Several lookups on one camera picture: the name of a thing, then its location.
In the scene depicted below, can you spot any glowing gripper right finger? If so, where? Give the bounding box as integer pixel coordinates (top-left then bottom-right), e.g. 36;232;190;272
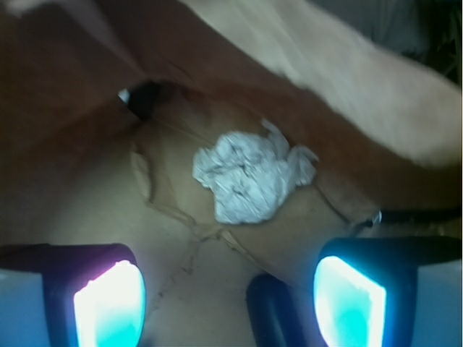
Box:
313;236;462;346

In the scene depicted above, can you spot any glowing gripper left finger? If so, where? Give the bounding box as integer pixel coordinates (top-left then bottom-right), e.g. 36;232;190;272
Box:
1;244;146;346

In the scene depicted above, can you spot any white paper ball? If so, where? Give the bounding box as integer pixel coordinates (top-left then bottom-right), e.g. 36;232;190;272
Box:
192;120;319;225

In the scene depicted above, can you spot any dark green toy cucumber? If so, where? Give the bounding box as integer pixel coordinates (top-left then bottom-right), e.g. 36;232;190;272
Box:
246;274;306;346

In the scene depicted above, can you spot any brown paper bag tray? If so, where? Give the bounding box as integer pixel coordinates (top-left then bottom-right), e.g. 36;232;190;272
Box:
1;1;462;346

